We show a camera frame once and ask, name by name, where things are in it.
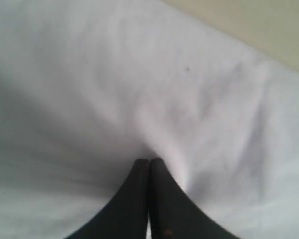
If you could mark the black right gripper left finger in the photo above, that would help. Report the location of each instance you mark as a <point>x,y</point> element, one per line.
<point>125,216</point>

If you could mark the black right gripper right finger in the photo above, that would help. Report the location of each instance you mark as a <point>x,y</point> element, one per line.
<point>172,214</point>

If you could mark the white t-shirt red lettering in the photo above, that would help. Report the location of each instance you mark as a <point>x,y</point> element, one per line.
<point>88,86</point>

